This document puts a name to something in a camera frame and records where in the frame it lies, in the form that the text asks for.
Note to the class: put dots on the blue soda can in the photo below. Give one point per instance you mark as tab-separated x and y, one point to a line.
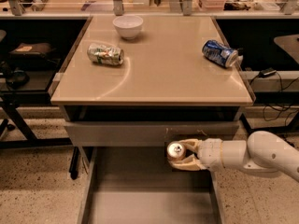
219	53

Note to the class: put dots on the crushed green silver can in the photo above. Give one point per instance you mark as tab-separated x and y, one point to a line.
104	54

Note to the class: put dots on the black power adapter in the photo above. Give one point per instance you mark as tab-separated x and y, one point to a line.
267	72

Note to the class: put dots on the orange soda can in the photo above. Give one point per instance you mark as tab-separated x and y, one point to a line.
176	151

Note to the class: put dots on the closed grey top drawer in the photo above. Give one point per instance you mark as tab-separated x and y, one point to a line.
145	134

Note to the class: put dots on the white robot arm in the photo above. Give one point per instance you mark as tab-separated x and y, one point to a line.
263	153

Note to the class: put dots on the open grey middle drawer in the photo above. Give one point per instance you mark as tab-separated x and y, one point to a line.
136	185

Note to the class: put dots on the white ceramic bowl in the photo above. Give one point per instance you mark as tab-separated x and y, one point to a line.
128	26

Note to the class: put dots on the black bag on shelf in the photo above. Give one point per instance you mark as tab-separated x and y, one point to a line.
31	55

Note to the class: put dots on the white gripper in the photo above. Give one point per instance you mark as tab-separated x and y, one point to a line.
210	154

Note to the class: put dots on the grey drawer cabinet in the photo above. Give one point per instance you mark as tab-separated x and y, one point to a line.
163	77

